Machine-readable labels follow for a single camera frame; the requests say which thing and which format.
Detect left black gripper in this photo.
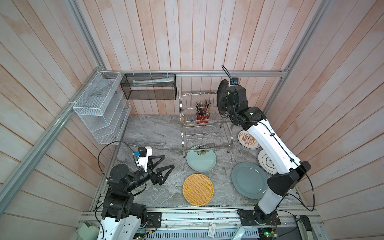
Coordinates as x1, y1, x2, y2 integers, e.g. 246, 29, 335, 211
125, 155, 175, 192

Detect dark blue glazed plate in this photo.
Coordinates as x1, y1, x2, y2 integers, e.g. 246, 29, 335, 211
217, 79, 229, 117

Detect orange sunburst plate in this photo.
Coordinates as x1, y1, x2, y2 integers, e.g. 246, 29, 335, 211
238, 130, 261, 149

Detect silver metal dish rack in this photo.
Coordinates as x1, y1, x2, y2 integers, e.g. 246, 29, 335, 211
179, 92, 234, 158

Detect light green flower plate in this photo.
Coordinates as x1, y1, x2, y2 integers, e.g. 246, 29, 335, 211
186, 145, 217, 172

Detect yellow woven bamboo tray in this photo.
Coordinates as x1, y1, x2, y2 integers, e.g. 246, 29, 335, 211
183, 174, 214, 207

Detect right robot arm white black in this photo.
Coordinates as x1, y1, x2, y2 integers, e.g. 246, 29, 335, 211
218, 85, 311, 225

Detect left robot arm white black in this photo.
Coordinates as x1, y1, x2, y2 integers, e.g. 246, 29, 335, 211
98, 155, 175, 240

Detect colourful chopsticks bundle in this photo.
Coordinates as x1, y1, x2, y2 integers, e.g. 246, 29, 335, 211
196, 100, 212, 117

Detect red utensil cup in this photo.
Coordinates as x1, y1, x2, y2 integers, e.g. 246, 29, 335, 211
196, 112, 210, 124

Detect white plate black rings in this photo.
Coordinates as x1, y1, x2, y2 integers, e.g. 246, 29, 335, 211
257, 149, 278, 175

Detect grey green large plate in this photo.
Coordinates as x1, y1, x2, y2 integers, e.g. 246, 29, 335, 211
231, 162, 268, 200

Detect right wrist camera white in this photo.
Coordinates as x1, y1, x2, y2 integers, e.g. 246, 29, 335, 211
229, 77, 239, 87

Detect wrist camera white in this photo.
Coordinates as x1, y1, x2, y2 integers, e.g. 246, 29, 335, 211
229, 77, 239, 87
134, 147, 153, 172

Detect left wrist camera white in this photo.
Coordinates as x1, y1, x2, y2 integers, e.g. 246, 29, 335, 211
134, 147, 153, 172

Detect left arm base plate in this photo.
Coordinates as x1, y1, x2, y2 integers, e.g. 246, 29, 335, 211
146, 212, 162, 229

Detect white wire mesh shelf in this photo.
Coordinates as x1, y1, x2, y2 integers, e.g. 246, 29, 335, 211
74, 71, 132, 145

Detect black mesh wall basket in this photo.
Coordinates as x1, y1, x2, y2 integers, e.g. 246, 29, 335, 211
120, 73, 177, 101

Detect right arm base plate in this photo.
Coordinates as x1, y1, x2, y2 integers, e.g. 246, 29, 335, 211
237, 209, 281, 227

